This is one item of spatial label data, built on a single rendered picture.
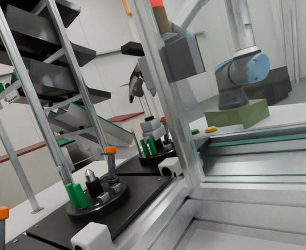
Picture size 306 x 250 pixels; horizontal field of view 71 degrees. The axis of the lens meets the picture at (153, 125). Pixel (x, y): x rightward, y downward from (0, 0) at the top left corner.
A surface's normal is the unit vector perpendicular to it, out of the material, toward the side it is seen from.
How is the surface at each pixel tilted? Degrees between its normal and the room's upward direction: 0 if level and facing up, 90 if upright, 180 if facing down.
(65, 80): 90
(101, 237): 90
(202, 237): 0
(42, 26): 90
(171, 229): 90
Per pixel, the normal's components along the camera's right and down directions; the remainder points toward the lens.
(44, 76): 0.66, -0.10
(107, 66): 0.50, -0.02
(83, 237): -0.31, -0.94
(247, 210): -0.56, 0.32
